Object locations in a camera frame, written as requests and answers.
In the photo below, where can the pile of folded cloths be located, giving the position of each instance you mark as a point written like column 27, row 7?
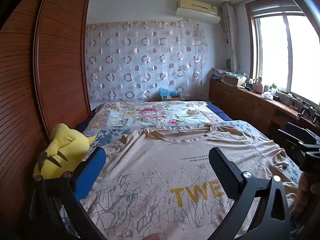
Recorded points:
column 218, row 74

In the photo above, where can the circle-patterned wall cloth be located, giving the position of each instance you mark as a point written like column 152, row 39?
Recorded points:
column 150, row 67

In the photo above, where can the person's right hand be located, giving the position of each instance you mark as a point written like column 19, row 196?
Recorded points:
column 307, row 190

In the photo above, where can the black gadget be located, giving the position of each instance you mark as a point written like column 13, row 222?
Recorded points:
column 307, row 108

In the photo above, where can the yellow plush toy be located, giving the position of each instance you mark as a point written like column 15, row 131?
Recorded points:
column 62, row 145

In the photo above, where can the green-capped bottle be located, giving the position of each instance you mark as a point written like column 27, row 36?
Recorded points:
column 274, row 89

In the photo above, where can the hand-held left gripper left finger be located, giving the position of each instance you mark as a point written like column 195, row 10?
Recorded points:
column 91, row 173

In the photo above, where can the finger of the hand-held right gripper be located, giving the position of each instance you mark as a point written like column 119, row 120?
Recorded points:
column 291, row 138
column 303, row 129

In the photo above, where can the small cardboard box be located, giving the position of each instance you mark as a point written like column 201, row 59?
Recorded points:
column 172, row 98

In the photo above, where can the beige printed T-shirt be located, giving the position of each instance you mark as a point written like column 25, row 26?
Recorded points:
column 150, row 180

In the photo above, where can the tied-back window curtain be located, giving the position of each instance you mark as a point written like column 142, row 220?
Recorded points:
column 231, row 35

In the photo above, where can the flat cardboard box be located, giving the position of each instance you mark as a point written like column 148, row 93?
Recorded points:
column 233, row 80

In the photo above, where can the blue plastic bag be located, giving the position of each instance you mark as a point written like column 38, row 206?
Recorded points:
column 166, row 92

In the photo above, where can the blue floral bed sheet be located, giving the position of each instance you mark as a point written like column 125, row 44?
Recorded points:
column 110, row 135

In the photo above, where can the wall air conditioner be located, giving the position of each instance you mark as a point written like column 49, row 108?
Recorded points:
column 197, row 12

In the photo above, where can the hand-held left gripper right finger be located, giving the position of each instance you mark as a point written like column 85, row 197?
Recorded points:
column 222, row 172

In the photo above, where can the wooden slatted wardrobe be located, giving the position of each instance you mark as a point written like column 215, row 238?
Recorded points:
column 57, row 67

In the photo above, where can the wooden sideboard cabinet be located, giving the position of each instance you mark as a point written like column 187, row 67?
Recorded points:
column 250, row 107

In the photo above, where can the floral quilt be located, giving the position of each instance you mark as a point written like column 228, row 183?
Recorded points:
column 150, row 115

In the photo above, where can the small black box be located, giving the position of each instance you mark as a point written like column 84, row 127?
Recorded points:
column 276, row 98

